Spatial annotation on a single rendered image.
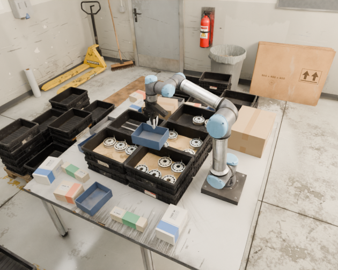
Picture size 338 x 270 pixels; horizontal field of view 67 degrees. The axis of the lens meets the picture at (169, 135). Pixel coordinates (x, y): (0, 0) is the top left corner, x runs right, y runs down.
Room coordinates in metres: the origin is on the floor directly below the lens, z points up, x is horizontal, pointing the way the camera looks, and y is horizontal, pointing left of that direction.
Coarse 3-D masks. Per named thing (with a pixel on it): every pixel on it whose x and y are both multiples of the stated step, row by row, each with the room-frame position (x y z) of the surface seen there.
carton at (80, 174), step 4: (64, 164) 1.45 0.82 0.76; (68, 164) 1.44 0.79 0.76; (72, 164) 1.44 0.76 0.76; (64, 168) 1.41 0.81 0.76; (68, 168) 1.40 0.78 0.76; (72, 168) 1.40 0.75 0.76; (76, 168) 1.40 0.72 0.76; (68, 172) 1.39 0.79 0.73; (72, 172) 1.36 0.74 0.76; (76, 172) 1.35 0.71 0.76; (80, 172) 1.35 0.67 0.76; (84, 172) 1.35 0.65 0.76; (72, 176) 1.37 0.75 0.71; (76, 176) 1.34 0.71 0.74; (80, 176) 1.31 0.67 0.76; (84, 176) 1.32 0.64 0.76; (88, 176) 1.34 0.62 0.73; (80, 180) 1.31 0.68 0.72; (84, 180) 1.31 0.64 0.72
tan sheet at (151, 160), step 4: (148, 152) 1.47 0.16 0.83; (144, 156) 1.42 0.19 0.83; (148, 156) 1.42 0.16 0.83; (152, 156) 1.42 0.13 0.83; (156, 156) 1.42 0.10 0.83; (144, 160) 1.38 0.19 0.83; (148, 160) 1.38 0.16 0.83; (152, 160) 1.38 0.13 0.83; (156, 160) 1.38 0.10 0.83; (148, 164) 1.34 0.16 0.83; (152, 164) 1.33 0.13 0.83; (156, 164) 1.33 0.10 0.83; (152, 168) 1.30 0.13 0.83; (156, 168) 1.30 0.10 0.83; (164, 172) 1.25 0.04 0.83; (168, 172) 1.25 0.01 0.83; (176, 176) 1.21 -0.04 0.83
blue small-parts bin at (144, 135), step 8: (144, 128) 1.42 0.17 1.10; (152, 128) 1.40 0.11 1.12; (160, 128) 1.37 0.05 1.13; (136, 136) 1.28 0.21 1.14; (144, 136) 1.36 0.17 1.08; (152, 136) 1.36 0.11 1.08; (160, 136) 1.35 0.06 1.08; (168, 136) 1.34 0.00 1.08; (144, 144) 1.26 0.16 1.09; (152, 144) 1.23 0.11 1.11; (160, 144) 1.23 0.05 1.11
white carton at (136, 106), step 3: (141, 99) 2.36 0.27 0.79; (135, 102) 2.29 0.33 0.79; (138, 102) 2.29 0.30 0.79; (141, 102) 2.29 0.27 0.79; (132, 105) 2.24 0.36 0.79; (135, 105) 2.24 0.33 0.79; (138, 105) 2.24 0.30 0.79; (141, 105) 2.24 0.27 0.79; (129, 108) 2.20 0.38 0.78; (132, 108) 2.18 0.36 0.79; (135, 108) 2.18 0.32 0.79; (138, 108) 2.18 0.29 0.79; (141, 108) 2.20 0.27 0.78; (141, 111) 2.19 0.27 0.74
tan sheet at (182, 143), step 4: (180, 136) 1.65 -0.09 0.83; (176, 140) 1.60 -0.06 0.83; (180, 140) 1.60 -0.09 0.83; (184, 140) 1.60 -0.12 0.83; (188, 140) 1.59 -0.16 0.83; (172, 144) 1.55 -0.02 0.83; (176, 144) 1.55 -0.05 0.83; (180, 144) 1.55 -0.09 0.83; (184, 144) 1.55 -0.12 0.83; (188, 144) 1.55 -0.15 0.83; (180, 148) 1.50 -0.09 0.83; (184, 148) 1.50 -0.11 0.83; (188, 148) 1.49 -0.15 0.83
